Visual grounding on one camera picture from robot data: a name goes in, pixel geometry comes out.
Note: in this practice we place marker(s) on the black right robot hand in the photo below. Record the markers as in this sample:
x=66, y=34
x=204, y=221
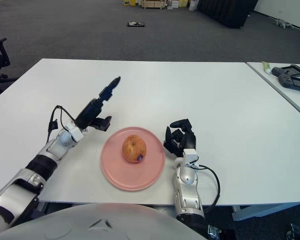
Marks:
x=188, y=141

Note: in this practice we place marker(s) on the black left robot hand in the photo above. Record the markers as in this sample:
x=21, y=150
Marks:
x=90, y=112

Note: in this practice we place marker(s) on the red yellow apple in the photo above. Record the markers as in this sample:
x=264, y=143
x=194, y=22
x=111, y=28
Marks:
x=133, y=148

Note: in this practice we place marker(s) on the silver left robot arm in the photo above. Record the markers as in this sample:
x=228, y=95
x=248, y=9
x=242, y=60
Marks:
x=20, y=185

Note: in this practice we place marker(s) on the pink round plate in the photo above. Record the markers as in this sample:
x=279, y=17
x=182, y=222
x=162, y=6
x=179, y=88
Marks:
x=145, y=177

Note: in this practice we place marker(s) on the chrome metal fitting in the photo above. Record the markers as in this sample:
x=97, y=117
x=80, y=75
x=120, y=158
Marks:
x=213, y=230
x=293, y=231

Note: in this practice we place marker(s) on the green white tube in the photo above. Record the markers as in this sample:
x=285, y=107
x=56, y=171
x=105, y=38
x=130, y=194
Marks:
x=266, y=67

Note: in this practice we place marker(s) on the black handheld controller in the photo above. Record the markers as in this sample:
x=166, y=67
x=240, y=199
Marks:
x=286, y=80
x=276, y=71

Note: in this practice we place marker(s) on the grey robot torso shell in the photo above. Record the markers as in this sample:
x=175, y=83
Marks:
x=102, y=225

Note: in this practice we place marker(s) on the yellow box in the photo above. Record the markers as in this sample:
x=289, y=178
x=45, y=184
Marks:
x=129, y=2

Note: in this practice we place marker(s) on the wooden crate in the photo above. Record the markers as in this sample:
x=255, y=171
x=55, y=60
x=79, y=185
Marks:
x=153, y=3

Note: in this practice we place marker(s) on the black partition curtain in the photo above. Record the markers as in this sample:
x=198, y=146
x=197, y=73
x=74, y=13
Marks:
x=227, y=12

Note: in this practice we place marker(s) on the white plastic bag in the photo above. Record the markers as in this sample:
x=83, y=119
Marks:
x=193, y=5

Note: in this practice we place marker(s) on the stacked cardboard boxes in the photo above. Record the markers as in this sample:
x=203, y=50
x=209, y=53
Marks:
x=176, y=3

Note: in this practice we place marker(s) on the small grey quadruped robot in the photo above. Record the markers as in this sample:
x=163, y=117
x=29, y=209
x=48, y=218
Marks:
x=282, y=23

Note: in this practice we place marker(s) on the grey blue table frame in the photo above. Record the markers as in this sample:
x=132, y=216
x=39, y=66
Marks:
x=265, y=211

